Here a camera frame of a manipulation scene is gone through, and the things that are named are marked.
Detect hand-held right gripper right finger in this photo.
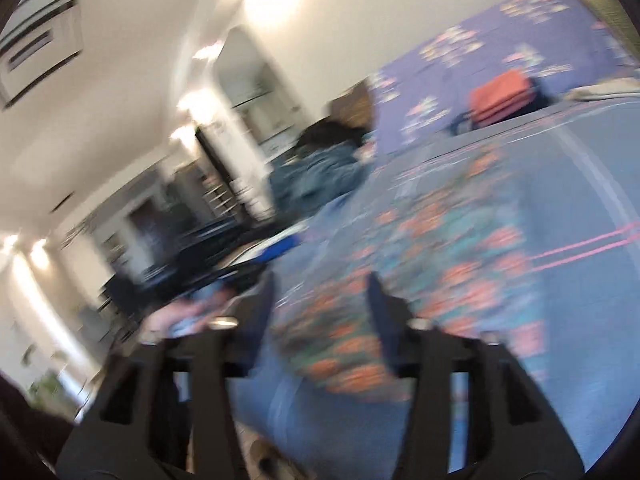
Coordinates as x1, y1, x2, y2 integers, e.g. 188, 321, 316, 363
365, 272, 586, 480

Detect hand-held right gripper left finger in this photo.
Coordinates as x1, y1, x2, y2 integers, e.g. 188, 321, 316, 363
57, 272, 278, 480

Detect teal floral garment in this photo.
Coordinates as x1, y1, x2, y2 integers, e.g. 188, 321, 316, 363
270, 142, 548, 403

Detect folded orange clothes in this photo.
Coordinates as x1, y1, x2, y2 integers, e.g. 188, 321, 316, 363
469, 70, 540, 128

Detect person in blue jacket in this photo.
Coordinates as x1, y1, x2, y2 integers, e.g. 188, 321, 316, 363
269, 119, 372, 213

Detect blue striped bed sheet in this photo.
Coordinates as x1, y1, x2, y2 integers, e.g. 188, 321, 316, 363
232, 95, 640, 478

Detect green potted plant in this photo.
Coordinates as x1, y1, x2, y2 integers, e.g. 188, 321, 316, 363
20, 342, 68, 403

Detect purple triangle print blanket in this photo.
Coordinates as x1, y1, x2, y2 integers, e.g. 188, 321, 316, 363
369, 0, 640, 157

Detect folded cream cloth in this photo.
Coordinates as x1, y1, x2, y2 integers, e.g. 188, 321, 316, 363
569, 79, 640, 105

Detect ceiling air vent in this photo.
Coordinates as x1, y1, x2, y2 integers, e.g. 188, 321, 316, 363
0, 0, 84, 111

